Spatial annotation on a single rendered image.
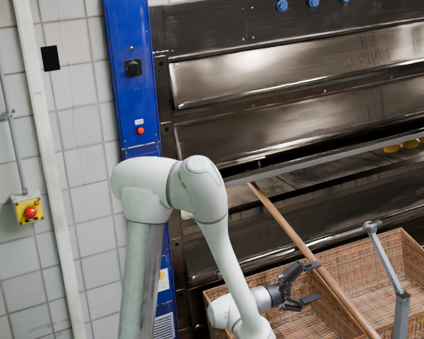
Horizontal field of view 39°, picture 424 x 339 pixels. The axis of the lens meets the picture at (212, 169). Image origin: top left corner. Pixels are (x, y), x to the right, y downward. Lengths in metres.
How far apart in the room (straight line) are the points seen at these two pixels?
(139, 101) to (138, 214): 0.70
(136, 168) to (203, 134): 0.84
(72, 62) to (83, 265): 0.81
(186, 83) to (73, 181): 0.57
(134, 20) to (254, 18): 0.51
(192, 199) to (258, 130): 1.01
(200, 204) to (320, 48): 1.24
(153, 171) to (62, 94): 0.68
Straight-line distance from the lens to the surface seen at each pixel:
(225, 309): 1.95
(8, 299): 2.44
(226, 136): 2.45
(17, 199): 2.19
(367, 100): 2.83
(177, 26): 2.26
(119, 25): 2.14
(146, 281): 1.65
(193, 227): 2.54
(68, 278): 2.43
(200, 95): 2.32
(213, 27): 2.33
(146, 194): 1.59
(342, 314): 2.78
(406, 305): 2.56
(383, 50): 2.81
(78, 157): 2.24
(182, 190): 1.55
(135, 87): 2.20
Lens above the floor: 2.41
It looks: 24 degrees down
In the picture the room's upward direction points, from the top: 3 degrees counter-clockwise
